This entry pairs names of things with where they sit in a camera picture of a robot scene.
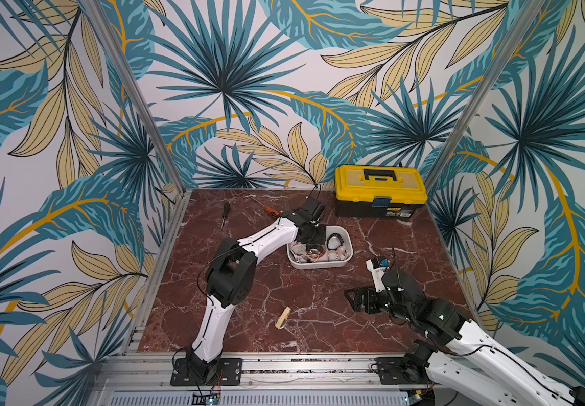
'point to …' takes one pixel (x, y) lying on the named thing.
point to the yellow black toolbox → (379, 190)
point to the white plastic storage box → (335, 253)
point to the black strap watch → (336, 235)
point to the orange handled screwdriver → (265, 207)
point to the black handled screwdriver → (226, 211)
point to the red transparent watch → (315, 251)
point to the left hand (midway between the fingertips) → (321, 240)
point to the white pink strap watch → (341, 254)
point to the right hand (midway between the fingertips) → (356, 291)
